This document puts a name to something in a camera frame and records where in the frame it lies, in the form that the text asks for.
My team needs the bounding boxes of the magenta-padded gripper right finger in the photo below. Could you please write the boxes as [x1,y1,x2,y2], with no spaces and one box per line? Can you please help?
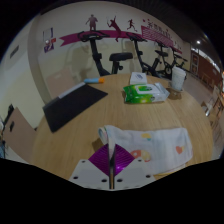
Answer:
[113,143,157,191]

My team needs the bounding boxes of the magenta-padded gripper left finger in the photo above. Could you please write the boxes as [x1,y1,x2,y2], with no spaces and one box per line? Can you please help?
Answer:
[68,143,112,191]

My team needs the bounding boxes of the white printed towel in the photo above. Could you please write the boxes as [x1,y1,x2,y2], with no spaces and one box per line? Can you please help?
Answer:
[97,124,194,178]

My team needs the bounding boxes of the black tablet folio case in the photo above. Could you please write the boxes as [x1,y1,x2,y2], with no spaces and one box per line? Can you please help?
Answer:
[42,82,109,134]

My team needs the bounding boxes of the green wet wipes pack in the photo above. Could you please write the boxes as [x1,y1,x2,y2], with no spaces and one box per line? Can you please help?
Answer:
[122,82,170,104]

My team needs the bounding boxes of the wooden chair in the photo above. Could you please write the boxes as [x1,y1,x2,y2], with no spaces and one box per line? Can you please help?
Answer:
[44,68,78,99]
[2,106,38,164]

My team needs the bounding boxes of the blue and orange marker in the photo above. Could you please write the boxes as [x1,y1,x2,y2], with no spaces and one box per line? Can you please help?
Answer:
[83,77,106,84]

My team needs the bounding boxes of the round brown coaster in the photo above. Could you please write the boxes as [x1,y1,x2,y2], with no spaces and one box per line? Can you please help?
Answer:
[167,87,184,100]

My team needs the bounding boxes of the small white tissue pack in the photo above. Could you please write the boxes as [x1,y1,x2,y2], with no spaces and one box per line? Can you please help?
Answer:
[129,71,148,86]

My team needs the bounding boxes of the wall notice posters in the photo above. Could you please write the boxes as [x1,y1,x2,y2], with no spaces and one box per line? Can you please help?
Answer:
[42,27,57,54]

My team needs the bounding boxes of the grey wall sign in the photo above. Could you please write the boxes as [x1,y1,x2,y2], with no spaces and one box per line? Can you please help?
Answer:
[9,44,20,59]

